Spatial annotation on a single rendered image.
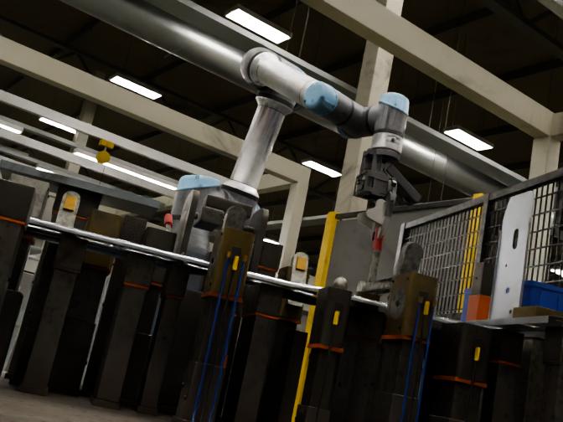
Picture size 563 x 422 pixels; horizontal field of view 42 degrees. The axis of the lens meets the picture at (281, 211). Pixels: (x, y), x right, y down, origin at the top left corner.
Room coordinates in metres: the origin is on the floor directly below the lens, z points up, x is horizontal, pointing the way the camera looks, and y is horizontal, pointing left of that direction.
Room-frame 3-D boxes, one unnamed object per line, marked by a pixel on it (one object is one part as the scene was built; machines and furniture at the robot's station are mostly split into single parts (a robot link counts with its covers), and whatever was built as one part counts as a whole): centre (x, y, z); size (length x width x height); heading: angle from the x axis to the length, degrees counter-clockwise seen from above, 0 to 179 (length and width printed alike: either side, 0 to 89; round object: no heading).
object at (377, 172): (1.71, -0.21, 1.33); 0.09 x 0.08 x 0.12; 104
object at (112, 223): (1.60, 0.37, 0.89); 0.12 x 0.08 x 0.38; 14
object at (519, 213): (1.64, -0.53, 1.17); 0.12 x 0.01 x 0.34; 14
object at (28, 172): (1.74, 0.48, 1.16); 0.37 x 0.14 x 0.02; 104
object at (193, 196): (1.69, 0.13, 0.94); 0.18 x 0.13 x 0.49; 104
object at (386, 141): (1.71, -0.22, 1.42); 0.08 x 0.08 x 0.05
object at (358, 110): (1.78, -0.14, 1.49); 0.11 x 0.11 x 0.08; 42
